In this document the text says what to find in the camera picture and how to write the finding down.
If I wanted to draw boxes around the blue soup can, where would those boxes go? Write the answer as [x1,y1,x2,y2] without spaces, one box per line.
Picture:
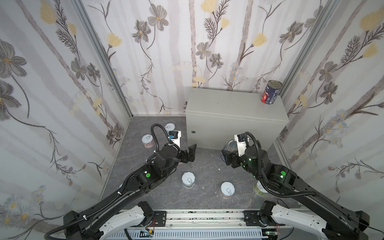
[220,139,238,162]

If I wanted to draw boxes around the grey-label small can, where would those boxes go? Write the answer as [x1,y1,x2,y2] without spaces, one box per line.
[182,172,196,189]

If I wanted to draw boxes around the red and navy tall can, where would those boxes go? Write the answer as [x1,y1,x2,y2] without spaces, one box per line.
[261,80,283,105]

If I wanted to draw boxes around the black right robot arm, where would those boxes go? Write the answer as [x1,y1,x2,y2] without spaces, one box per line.
[222,132,370,240]

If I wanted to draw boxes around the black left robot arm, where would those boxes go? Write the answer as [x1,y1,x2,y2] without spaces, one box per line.
[44,124,197,240]

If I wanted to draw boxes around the teal small can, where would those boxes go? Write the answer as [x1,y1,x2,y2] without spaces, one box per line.
[165,123,176,132]

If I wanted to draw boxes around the brown-label small can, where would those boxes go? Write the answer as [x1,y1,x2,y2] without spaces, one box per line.
[220,182,235,199]

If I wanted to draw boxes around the pink small can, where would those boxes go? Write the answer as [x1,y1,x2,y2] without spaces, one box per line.
[142,134,155,149]

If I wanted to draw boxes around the grey metal cabinet box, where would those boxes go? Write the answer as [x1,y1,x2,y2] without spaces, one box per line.
[186,88,289,150]

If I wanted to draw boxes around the green small can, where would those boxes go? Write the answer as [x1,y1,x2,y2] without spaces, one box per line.
[254,181,268,196]

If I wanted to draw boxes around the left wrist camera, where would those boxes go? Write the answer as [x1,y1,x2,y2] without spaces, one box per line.
[169,130,182,147]

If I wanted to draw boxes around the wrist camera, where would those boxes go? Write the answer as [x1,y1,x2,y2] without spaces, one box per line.
[235,133,248,157]
[169,130,182,147]

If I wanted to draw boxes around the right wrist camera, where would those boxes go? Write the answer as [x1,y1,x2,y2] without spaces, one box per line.
[235,133,248,157]

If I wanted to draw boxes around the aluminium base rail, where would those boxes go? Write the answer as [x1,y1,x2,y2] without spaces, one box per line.
[101,209,331,240]

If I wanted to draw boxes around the white slotted cable duct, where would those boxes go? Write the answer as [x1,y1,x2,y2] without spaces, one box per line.
[104,229,269,240]

